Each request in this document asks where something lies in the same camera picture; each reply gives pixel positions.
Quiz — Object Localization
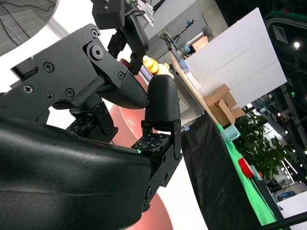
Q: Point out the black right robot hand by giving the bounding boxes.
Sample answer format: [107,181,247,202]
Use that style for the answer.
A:
[0,23,183,230]

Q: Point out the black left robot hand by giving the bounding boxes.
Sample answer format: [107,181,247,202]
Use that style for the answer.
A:
[107,9,150,75]

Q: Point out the yellow toy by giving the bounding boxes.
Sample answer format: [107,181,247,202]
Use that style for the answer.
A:
[142,56,171,77]

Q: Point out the orange lit screen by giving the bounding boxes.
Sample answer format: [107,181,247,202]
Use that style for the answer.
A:
[193,37,209,52]

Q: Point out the clear plastic box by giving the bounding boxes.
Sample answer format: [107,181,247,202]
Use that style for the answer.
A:
[187,69,202,91]

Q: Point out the light wooden table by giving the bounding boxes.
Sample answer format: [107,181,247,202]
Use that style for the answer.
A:
[169,54,219,125]

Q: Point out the large white board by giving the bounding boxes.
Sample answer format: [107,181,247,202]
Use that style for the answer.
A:
[184,7,288,108]

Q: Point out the brown cardboard box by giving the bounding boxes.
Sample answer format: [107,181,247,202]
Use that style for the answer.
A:
[203,83,247,127]

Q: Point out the teal box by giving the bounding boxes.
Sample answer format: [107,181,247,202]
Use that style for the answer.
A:
[220,124,240,142]

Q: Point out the green leafy plant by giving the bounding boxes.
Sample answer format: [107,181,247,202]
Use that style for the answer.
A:
[236,106,298,179]

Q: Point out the green table cloth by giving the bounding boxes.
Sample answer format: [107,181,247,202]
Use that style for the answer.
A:
[217,123,276,226]

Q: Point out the black curved bar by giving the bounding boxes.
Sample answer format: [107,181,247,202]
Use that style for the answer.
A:
[254,215,307,230]

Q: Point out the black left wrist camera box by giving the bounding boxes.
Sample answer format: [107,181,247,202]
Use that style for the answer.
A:
[92,0,126,31]

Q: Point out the black tripod with blue camera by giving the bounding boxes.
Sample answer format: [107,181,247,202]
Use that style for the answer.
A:
[171,18,196,48]

